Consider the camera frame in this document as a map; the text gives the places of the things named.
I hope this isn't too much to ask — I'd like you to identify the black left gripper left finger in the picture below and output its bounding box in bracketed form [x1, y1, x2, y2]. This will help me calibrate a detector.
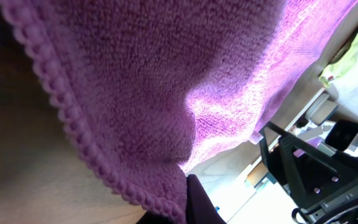
[136, 212, 172, 224]

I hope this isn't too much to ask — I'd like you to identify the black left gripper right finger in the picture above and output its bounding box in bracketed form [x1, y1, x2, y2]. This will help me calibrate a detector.
[186, 174, 226, 224]

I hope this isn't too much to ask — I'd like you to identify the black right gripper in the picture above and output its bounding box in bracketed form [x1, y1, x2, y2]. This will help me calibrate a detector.
[258, 121, 358, 218]

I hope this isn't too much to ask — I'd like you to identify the purple microfibre cloth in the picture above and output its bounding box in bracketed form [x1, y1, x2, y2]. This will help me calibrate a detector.
[0, 0, 356, 223]

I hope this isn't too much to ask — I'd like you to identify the green microfibre cloth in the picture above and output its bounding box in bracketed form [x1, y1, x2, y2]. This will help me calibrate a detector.
[318, 31, 358, 88]

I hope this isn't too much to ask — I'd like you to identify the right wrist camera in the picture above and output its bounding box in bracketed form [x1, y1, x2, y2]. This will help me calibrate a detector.
[324, 119, 358, 151]

